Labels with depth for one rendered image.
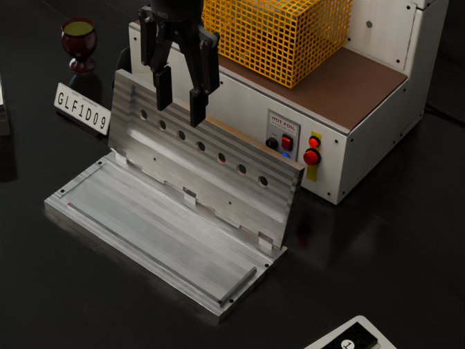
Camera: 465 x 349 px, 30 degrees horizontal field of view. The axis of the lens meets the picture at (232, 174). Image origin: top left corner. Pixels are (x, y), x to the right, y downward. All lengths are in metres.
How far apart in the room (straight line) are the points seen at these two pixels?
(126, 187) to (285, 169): 0.36
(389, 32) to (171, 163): 0.50
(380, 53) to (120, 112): 0.53
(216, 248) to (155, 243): 0.11
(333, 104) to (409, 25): 0.21
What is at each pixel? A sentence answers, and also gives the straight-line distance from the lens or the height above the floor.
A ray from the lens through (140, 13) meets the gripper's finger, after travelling 1.29.
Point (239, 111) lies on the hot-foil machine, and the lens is 1.76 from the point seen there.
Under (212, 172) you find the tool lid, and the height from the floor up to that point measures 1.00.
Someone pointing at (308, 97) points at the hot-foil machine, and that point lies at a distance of 1.68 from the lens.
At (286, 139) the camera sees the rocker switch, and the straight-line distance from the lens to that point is 1.70.
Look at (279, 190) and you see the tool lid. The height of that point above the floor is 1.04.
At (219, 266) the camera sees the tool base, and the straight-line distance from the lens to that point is 1.60.
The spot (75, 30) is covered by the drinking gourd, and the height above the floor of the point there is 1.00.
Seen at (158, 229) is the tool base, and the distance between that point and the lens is 1.66.
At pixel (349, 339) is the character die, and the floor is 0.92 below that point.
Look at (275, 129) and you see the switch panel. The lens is 1.72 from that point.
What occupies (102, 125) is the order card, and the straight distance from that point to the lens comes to 1.88.
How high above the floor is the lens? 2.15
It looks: 44 degrees down
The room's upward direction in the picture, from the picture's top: 2 degrees clockwise
